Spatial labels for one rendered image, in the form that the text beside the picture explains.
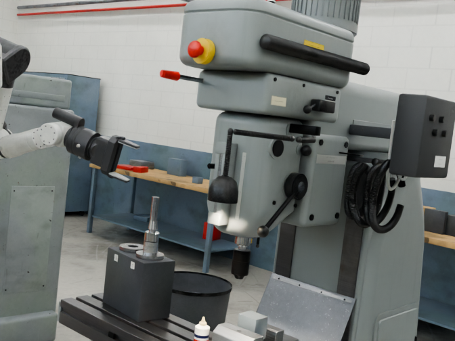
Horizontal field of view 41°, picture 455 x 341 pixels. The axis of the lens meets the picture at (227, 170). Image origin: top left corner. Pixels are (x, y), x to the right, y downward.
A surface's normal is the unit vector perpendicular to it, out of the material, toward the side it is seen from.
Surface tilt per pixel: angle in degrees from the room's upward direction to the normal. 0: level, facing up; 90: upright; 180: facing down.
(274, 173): 90
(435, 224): 90
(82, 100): 90
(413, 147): 90
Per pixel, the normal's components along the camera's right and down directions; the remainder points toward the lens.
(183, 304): -0.18, 0.12
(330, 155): 0.74, 0.14
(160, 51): -0.66, -0.02
